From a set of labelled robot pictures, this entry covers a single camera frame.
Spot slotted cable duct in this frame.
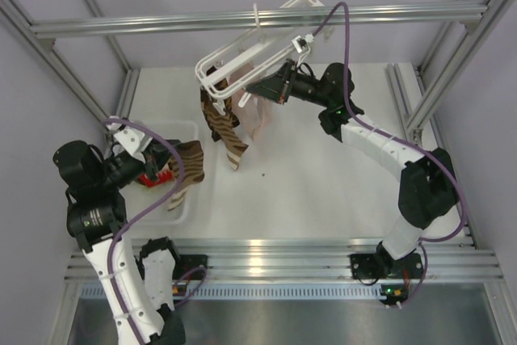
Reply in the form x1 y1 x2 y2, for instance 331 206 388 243
80 280 409 301

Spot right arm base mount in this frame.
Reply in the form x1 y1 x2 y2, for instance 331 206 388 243
350 253 384 281

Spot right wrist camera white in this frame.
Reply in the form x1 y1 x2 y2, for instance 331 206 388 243
291 33 314 54

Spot white plastic basket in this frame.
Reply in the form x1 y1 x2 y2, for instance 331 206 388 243
120 120 200 227

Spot white plastic clip hanger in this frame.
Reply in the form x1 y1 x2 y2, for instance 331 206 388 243
194 6 315 102

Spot brown beige striped sock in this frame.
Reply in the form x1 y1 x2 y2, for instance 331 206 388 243
201 96 248 170

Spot aluminium crossbar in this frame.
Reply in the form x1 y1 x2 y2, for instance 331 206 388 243
31 1 488 38

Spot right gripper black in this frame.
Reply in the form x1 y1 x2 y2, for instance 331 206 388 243
248 60 333 108

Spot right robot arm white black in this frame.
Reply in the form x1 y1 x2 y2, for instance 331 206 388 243
246 59 460 285

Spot pink sheer socks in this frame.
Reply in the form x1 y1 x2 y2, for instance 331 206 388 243
231 88 273 142

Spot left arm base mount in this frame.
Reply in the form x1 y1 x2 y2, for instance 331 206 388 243
173 254 208 280

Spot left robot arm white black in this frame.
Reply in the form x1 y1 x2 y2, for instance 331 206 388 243
53 141 186 344

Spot red sock with face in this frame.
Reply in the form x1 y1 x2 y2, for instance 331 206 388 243
137 164 174 188

